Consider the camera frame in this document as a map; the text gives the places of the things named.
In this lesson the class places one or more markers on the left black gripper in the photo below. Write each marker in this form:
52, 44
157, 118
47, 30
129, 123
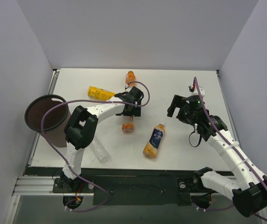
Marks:
131, 109

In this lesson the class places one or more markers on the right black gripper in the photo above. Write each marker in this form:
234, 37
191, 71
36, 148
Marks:
176, 105

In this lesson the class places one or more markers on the orange bottle with red label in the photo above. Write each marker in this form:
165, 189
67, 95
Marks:
128, 124

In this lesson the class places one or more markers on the yellow label bottle blue cap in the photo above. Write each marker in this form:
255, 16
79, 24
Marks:
99, 94

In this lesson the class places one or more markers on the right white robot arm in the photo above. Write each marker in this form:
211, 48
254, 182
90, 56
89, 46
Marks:
248, 191

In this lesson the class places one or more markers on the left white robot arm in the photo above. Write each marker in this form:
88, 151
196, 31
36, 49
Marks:
81, 128

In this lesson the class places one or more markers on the brown round bin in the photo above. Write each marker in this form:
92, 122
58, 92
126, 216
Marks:
55, 121

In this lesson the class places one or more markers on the small orange bottle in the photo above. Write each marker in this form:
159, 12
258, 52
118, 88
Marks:
129, 80

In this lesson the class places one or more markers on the blue label tea bottle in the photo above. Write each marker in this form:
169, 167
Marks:
151, 149

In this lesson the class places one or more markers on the clear empty plastic bottle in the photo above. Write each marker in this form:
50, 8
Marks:
99, 151

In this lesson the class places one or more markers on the aluminium table edge rail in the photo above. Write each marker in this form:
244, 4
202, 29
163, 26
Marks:
239, 111

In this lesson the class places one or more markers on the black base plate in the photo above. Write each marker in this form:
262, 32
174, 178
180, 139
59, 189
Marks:
133, 186

